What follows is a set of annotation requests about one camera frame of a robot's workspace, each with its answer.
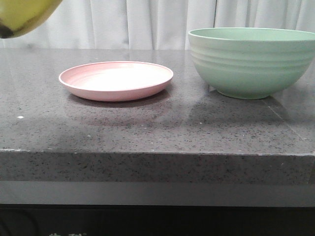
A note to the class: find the yellow banana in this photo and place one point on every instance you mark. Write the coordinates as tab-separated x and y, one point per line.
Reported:
19	17

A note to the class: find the pink plate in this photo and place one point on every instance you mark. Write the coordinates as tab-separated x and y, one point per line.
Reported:
115	81

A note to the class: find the green bowl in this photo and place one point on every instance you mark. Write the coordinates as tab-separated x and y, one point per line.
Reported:
251	63

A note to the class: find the white curtain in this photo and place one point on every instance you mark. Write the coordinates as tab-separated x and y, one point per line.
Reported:
157	24

